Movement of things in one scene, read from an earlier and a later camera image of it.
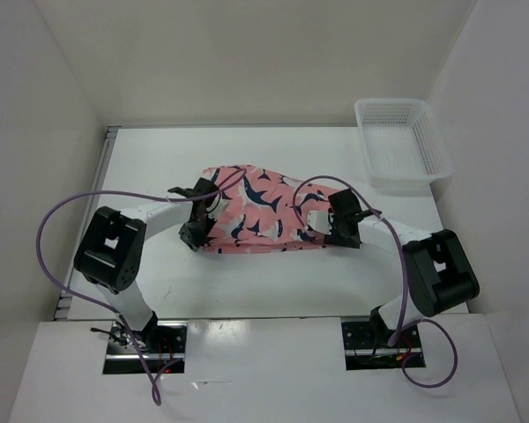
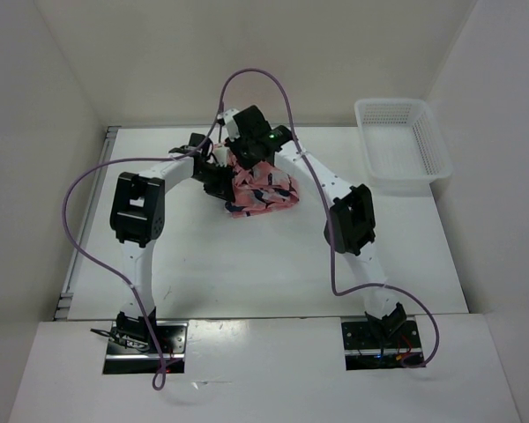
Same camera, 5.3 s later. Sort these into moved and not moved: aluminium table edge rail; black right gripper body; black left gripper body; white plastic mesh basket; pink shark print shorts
Moved: pink shark print shorts; black right gripper body; black left gripper body
Not moved: aluminium table edge rail; white plastic mesh basket
